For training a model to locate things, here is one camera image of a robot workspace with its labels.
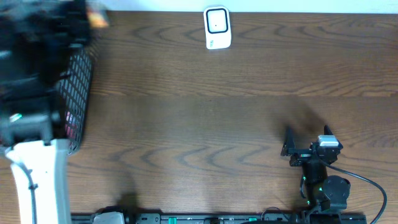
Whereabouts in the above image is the orange tissue pack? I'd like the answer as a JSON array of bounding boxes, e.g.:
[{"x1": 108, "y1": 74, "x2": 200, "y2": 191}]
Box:
[{"x1": 87, "y1": 9, "x2": 109, "y2": 29}]

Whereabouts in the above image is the red purple snack bag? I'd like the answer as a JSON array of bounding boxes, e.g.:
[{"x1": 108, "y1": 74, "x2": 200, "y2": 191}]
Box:
[{"x1": 65, "y1": 111, "x2": 77, "y2": 139}]

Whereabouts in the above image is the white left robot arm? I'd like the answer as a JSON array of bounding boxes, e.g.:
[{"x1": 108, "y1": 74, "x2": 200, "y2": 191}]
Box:
[{"x1": 1, "y1": 0, "x2": 93, "y2": 223}]

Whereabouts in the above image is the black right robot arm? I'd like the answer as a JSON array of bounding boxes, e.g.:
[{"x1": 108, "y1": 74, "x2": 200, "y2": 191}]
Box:
[{"x1": 281, "y1": 126, "x2": 351, "y2": 212}]

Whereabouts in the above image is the grey plastic mesh basket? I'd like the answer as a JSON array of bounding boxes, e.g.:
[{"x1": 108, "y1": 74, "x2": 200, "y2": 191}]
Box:
[{"x1": 58, "y1": 49, "x2": 93, "y2": 155}]

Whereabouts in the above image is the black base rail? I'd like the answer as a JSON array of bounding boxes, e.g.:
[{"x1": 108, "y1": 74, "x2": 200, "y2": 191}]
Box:
[{"x1": 72, "y1": 207, "x2": 367, "y2": 224}]

